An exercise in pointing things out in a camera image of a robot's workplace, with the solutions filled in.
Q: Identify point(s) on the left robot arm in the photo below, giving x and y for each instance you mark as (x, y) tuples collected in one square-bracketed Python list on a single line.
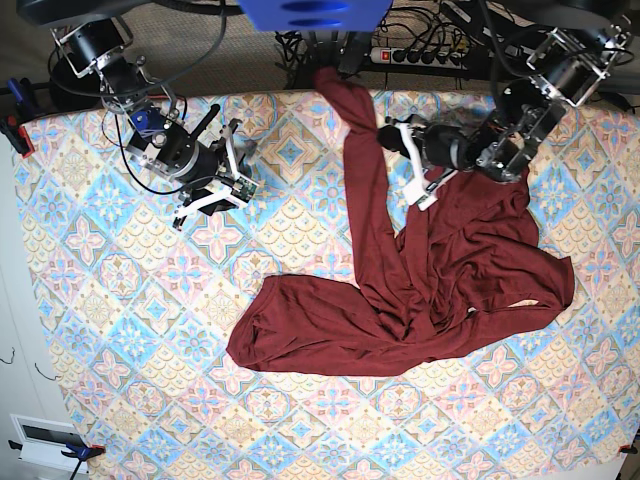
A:
[(537, 74)]

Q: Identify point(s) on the dark red t-shirt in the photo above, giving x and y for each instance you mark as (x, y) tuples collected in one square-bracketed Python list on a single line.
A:
[(462, 274)]

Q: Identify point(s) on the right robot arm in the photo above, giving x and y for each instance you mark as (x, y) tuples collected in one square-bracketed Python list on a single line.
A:
[(91, 38)]

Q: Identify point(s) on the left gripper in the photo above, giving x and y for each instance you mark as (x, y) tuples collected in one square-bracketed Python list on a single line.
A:
[(439, 145)]

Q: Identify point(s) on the blue orange clamp lower left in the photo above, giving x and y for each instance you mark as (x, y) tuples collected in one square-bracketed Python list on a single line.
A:
[(75, 452)]

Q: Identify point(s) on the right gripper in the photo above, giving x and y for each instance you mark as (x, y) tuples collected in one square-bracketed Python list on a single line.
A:
[(178, 156)]

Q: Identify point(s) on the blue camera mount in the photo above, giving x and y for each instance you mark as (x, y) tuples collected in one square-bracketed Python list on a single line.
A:
[(315, 15)]

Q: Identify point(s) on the white power strip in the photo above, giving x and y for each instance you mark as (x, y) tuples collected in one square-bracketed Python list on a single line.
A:
[(415, 57)]

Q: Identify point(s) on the blue orange clamp upper left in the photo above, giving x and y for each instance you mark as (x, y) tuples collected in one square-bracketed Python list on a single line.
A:
[(12, 125)]

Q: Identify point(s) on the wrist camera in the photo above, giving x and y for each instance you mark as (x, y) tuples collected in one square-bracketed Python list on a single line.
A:
[(416, 195), (244, 188)]

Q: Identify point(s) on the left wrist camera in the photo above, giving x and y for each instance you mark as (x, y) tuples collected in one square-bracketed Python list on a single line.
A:
[(416, 195)]

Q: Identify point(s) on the blue orange clamp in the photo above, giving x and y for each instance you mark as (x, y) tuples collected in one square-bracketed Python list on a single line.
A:
[(75, 452), (12, 125)]

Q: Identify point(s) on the black round stool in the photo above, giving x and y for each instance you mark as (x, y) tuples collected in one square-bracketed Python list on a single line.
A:
[(66, 101)]

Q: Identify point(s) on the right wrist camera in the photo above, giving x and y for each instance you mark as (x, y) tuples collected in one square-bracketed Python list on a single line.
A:
[(244, 188)]

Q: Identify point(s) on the patterned tablecloth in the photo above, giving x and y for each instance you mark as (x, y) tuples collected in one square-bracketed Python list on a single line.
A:
[(136, 316)]

